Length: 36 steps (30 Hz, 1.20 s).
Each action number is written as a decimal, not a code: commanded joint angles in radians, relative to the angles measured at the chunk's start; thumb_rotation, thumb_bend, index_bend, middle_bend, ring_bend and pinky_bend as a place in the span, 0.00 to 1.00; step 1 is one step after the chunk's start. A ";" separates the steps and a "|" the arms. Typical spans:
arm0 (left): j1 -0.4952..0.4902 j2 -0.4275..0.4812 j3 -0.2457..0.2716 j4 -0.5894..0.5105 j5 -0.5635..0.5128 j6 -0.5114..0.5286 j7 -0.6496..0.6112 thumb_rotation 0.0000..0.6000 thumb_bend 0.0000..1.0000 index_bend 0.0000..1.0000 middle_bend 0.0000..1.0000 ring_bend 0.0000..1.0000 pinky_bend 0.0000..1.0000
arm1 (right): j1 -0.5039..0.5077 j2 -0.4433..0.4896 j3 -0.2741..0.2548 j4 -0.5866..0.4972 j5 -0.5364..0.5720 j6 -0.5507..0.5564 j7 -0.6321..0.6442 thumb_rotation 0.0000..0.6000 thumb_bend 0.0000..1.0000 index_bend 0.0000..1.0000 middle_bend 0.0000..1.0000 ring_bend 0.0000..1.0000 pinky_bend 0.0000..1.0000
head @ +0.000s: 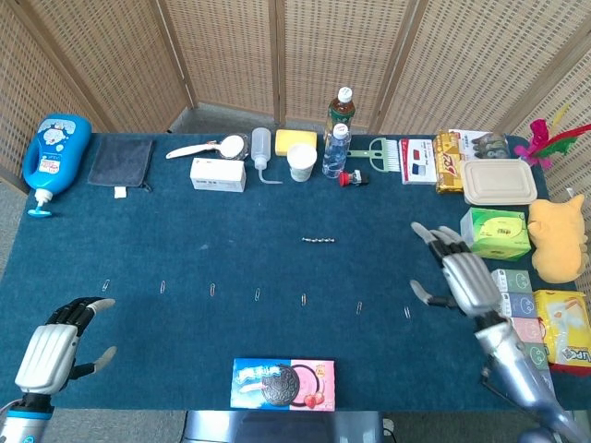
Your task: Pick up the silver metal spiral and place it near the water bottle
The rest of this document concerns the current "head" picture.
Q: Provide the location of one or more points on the yellow snack bag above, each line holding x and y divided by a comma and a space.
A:
565, 327

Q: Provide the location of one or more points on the green tissue box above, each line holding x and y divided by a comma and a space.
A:
498, 233

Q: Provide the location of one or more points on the beige lidded lunch box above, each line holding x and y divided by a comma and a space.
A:
498, 182

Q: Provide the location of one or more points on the white printed packet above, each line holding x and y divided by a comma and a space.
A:
485, 143

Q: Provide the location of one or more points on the red white flat box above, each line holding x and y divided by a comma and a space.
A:
418, 161

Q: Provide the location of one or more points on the green tea bottle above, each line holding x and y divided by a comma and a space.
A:
341, 111

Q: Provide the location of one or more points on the beaded metal chain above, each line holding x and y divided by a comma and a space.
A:
318, 240

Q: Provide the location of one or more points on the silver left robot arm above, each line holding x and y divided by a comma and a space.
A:
20, 420

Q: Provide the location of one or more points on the white cardboard box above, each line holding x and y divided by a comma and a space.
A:
217, 175

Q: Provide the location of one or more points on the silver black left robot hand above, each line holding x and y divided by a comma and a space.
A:
44, 350

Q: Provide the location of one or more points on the yellow snack package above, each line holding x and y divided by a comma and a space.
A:
449, 164

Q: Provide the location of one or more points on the rattan folding screen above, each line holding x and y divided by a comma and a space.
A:
323, 46

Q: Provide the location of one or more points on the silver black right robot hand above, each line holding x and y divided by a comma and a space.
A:
471, 286

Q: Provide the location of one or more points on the clear squeeze wash bottle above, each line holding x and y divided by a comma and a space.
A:
260, 147

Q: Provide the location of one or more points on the blue detergent bottle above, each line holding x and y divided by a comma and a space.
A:
55, 152

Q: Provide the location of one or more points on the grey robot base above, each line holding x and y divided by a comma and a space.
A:
277, 429

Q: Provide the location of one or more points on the yellow plush toy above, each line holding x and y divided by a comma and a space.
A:
556, 240

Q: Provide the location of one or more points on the green handheld brush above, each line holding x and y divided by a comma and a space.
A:
383, 154

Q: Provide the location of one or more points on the dark grey cloth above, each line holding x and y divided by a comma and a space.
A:
120, 161

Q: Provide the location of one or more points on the pastel tissue multipack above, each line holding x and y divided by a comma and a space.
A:
515, 281

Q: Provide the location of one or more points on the clear water bottle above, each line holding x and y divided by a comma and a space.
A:
336, 154

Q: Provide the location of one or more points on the pink green feather shuttlecock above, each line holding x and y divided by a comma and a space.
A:
540, 147

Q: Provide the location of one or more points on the blue pink Oreo box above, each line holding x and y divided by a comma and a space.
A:
277, 385

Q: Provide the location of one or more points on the blue carpet table cover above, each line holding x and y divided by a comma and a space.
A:
231, 231

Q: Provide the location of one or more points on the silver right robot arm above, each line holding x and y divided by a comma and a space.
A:
531, 378

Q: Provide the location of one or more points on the yellow sponge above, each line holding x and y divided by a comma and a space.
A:
295, 138

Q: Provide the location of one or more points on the white paper cup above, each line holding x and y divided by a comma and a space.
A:
301, 161

